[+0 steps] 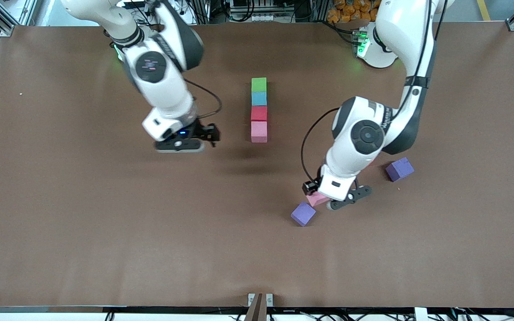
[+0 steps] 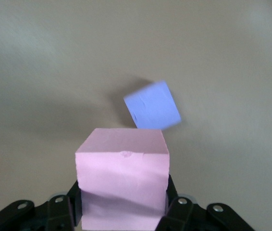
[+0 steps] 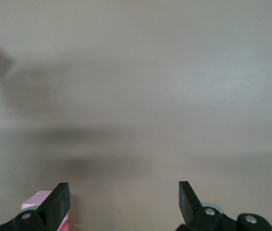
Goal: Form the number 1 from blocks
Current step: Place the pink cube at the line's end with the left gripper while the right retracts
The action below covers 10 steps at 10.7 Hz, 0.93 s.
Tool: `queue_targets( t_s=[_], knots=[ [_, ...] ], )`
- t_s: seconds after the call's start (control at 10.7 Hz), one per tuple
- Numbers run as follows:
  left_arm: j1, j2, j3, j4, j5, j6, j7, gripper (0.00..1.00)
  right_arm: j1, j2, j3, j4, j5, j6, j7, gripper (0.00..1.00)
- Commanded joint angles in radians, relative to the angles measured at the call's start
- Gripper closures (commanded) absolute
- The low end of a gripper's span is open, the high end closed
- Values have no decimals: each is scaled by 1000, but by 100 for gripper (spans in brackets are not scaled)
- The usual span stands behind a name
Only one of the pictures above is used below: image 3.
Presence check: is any red foam cube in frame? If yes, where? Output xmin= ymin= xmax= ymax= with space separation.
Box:
xmin=57 ymin=221 xmax=71 ymax=231

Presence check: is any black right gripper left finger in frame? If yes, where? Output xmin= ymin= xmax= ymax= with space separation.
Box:
xmin=0 ymin=182 xmax=71 ymax=231

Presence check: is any light pink foam cube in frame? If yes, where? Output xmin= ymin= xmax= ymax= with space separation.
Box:
xmin=21 ymin=190 xmax=70 ymax=223

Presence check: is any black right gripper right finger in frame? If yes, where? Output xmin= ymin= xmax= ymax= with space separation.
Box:
xmin=175 ymin=180 xmax=272 ymax=231

